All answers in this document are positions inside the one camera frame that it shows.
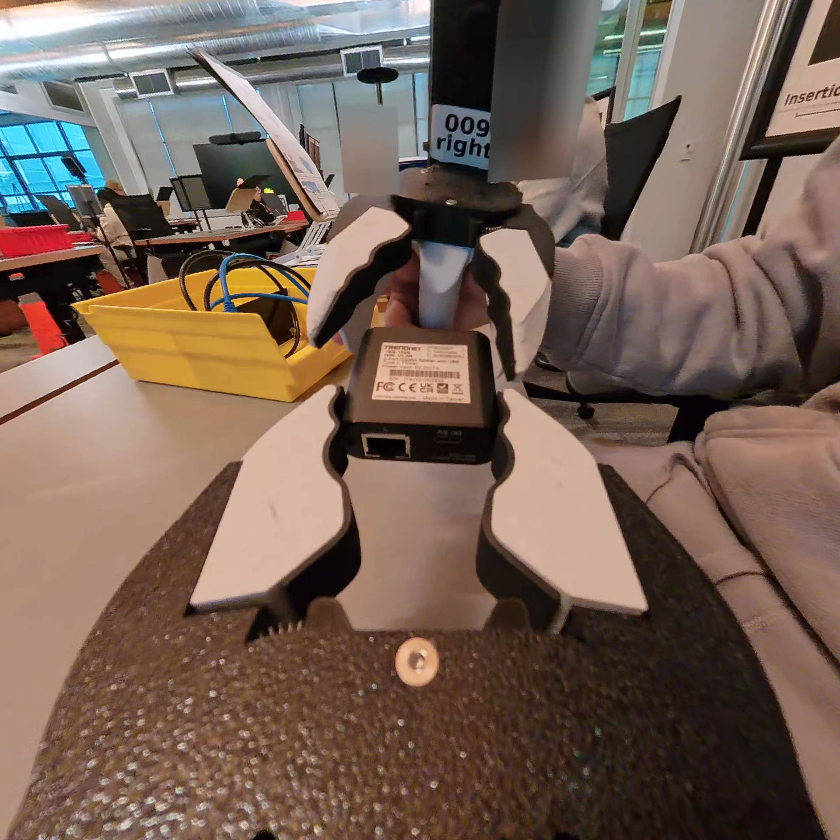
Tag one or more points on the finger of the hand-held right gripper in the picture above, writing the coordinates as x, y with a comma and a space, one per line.
525, 295
354, 262

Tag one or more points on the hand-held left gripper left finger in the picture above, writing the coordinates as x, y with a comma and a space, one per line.
275, 512

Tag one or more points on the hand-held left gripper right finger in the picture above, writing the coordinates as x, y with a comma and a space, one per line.
564, 518

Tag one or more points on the black ethernet splitter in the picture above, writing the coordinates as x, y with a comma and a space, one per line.
420, 374

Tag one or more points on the person's right forearm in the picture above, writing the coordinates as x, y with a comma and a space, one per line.
656, 308

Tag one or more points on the person's right hand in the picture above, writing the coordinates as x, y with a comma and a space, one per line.
401, 295

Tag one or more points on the white tablet stand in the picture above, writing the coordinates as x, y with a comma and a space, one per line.
312, 239

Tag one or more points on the printed instruction board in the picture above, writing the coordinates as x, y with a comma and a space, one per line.
308, 184

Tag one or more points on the ceiling air vent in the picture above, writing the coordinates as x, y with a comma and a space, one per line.
362, 60
64, 97
151, 83

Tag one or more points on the wooden office table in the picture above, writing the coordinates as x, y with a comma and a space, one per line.
216, 235

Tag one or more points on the black monitor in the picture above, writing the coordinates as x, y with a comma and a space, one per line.
236, 170

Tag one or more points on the black office chair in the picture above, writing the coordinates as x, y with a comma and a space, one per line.
640, 164

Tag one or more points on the yellow storage bin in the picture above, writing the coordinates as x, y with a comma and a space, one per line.
197, 354

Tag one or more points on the person's grey sweatshirt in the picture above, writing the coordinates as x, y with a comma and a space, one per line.
774, 590

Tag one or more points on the metal column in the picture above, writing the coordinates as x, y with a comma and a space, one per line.
728, 131

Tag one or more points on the red storage bin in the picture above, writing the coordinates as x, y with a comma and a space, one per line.
33, 239

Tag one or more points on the large window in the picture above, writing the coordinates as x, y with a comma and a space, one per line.
39, 157

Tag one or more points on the black framed poster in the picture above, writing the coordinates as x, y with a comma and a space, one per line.
807, 72

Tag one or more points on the silver ceiling duct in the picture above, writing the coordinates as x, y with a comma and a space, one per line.
197, 29

